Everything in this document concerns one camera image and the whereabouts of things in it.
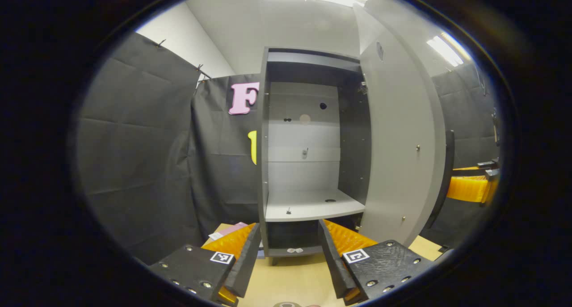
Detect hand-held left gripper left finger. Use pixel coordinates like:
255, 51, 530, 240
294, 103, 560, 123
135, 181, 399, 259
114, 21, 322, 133
149, 223, 262, 307

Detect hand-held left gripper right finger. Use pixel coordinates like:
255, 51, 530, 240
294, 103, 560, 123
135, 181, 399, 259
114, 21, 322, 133
318, 219, 435, 306

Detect beige cabinet door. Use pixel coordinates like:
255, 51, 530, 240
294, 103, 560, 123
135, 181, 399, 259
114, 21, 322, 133
353, 3, 447, 248

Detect dark grey cabinet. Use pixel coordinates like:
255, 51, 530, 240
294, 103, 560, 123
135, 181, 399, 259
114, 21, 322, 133
257, 47, 372, 266

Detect grey cabinet shelf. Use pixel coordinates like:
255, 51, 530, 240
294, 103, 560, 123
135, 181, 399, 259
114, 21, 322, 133
265, 189, 366, 223

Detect pink paper sheet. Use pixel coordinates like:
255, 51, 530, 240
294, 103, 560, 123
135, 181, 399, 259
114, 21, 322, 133
208, 222, 249, 241

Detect black backdrop cloth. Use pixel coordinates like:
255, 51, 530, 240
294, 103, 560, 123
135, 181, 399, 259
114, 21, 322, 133
74, 32, 501, 265

